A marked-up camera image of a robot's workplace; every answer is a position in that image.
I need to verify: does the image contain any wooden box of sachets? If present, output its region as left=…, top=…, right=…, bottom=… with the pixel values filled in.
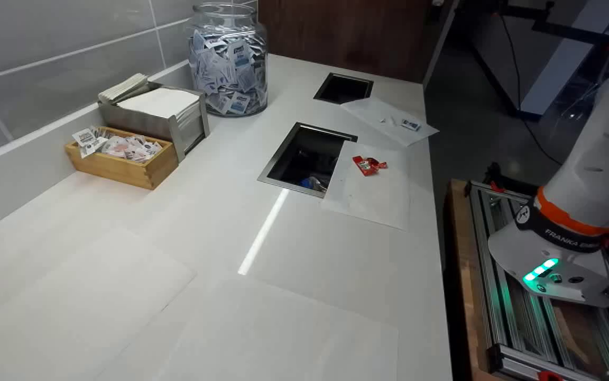
left=64, top=125, right=182, bottom=192

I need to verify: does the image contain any glass jar of packets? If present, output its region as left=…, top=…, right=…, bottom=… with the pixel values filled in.
left=186, top=0, right=271, bottom=118

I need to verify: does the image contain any white paper napkin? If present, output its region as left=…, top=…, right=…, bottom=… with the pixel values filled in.
left=339, top=95, right=439, bottom=147
left=322, top=140, right=421, bottom=230

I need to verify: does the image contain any aluminium profile frame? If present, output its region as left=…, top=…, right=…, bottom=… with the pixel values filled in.
left=466, top=178, right=609, bottom=381

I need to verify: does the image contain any wooden board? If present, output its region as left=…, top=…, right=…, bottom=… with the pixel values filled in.
left=447, top=178, right=506, bottom=381

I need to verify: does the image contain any brown wooden panel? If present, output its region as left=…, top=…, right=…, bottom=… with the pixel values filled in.
left=257, top=0, right=456, bottom=84

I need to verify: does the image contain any red wrapper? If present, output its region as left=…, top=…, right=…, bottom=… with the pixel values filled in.
left=350, top=154, right=388, bottom=178

